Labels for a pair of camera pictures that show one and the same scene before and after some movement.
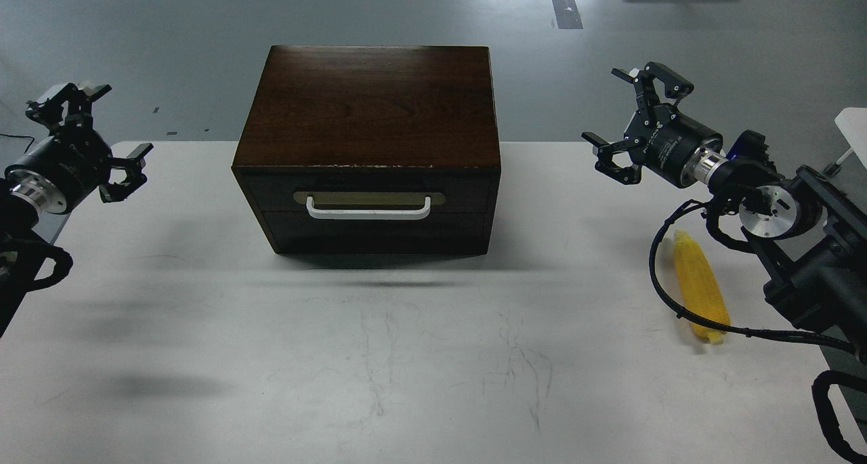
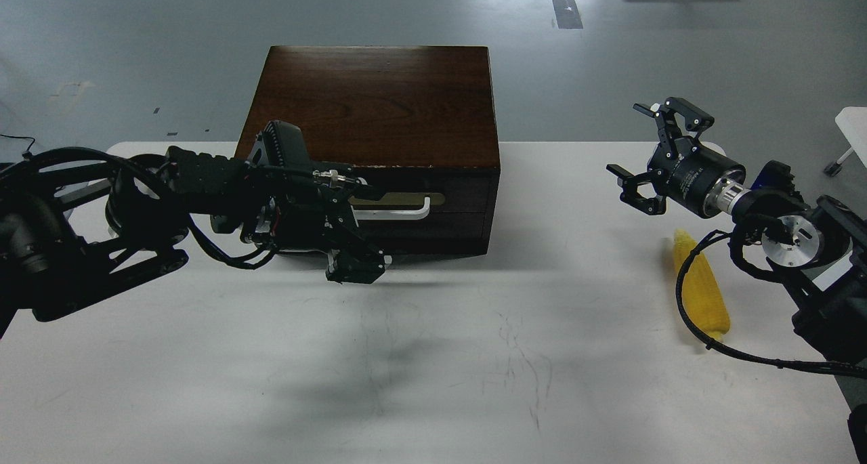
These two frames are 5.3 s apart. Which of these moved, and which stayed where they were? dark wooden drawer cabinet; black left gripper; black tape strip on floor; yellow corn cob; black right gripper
Moved: black right gripper; black left gripper
Stayed: yellow corn cob; black tape strip on floor; dark wooden drawer cabinet
